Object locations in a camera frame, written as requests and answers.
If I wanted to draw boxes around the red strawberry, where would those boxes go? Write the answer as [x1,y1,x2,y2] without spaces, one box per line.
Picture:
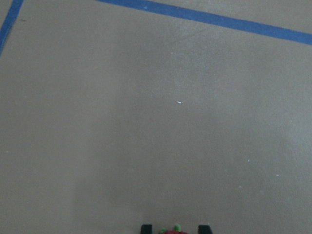
[158,224,188,234]

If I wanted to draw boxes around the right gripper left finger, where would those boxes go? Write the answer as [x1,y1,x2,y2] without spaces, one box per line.
[141,224,152,234]

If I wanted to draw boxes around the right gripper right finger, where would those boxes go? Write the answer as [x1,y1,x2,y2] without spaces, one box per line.
[198,225,212,234]

